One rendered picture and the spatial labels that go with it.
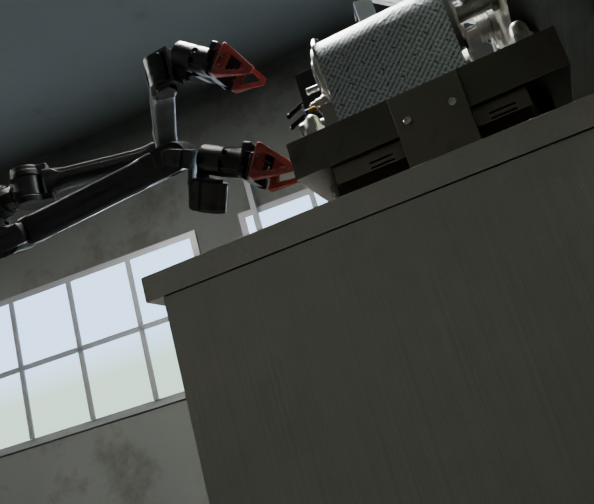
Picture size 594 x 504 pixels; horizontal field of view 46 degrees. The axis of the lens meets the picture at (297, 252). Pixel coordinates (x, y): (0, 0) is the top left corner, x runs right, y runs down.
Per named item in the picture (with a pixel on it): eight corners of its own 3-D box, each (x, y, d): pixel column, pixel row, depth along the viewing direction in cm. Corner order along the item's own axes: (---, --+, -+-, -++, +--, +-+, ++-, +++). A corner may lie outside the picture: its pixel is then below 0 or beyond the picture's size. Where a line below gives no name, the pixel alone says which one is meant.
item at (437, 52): (355, 172, 121) (326, 81, 126) (487, 117, 114) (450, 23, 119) (354, 172, 121) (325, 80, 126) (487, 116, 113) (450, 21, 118)
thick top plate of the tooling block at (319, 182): (332, 205, 117) (322, 172, 119) (573, 107, 105) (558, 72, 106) (296, 180, 103) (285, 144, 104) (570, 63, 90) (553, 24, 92)
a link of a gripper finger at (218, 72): (240, 81, 132) (201, 71, 136) (257, 96, 139) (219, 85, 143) (253, 48, 132) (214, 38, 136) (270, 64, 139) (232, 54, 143)
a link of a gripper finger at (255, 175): (284, 182, 120) (237, 176, 124) (300, 193, 126) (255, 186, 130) (293, 144, 121) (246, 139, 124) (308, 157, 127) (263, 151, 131)
